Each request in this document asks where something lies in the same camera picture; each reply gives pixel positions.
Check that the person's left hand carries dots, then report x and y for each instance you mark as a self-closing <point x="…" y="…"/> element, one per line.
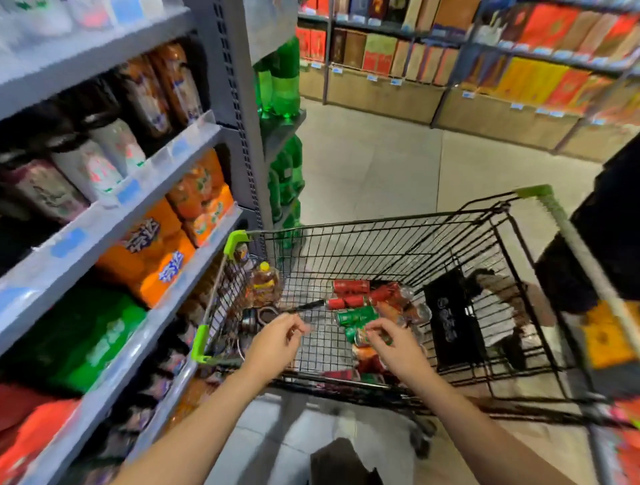
<point x="267" y="350"/>

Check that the person's right hand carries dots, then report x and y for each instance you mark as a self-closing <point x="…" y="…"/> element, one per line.
<point x="407" y="360"/>

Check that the cans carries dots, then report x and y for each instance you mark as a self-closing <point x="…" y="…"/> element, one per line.
<point x="350" y="287"/>

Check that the grey metal shelf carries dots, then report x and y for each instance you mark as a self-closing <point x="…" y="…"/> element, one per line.
<point x="235" y="100"/>

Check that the person's left forearm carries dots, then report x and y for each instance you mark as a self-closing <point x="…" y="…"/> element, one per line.
<point x="200" y="429"/>

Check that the person's right forearm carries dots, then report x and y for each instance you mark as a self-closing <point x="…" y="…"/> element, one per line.
<point x="480" y="434"/>

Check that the black headphones in cart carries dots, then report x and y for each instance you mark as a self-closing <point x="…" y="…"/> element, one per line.
<point x="250" y="320"/>

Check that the person's dark trousers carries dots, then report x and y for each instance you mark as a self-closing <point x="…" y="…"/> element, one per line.
<point x="345" y="464"/>

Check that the amber bottle yellow cap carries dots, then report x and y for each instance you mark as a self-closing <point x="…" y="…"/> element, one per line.
<point x="264" y="285"/>

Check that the row of orange drink bottles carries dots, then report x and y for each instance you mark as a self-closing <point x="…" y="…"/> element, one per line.
<point x="195" y="399"/>

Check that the orange drink multipack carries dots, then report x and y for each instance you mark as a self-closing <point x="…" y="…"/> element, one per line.
<point x="200" y="195"/>
<point x="150" y="250"/>

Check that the green drink multipack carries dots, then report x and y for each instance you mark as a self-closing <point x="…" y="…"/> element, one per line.
<point x="85" y="340"/>

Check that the orange yellow box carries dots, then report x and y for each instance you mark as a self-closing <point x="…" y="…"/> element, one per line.
<point x="607" y="335"/>

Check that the red drink multipack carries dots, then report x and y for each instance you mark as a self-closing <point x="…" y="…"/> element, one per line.
<point x="35" y="439"/>

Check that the rows of large green bottles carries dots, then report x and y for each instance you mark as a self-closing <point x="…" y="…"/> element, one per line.
<point x="285" y="85"/>

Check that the rows of colourful gift boxes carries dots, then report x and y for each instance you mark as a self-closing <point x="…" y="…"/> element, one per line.
<point x="530" y="80"/>

